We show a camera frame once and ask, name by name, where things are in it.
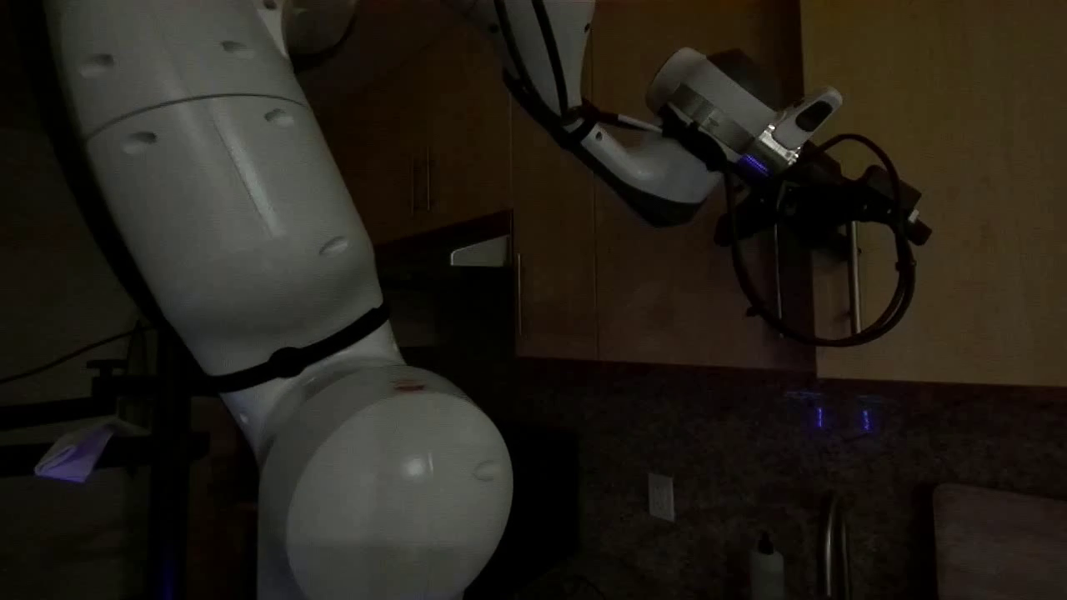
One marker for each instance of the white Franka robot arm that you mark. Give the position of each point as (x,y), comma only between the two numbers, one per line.
(222,220)

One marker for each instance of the grey wrist camera bar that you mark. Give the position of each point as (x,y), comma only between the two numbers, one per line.
(800,125)

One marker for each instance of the light wooden cabinet door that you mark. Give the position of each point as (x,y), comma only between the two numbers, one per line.
(620,288)
(434,100)
(977,169)

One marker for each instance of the dark box shelf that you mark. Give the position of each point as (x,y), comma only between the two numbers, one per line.
(446,311)

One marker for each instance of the curved metal faucet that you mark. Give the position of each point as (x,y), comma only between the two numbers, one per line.
(836,543)

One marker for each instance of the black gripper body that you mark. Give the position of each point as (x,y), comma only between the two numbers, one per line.
(836,201)

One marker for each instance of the pale cutting board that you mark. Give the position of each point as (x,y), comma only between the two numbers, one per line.
(1002,543)

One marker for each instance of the white wall outlet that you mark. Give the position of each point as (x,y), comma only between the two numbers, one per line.
(660,499)

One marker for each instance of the white soap bottle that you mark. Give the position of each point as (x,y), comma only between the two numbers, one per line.
(769,571)

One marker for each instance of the white paper tag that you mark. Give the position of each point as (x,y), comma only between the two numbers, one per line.
(71,455)

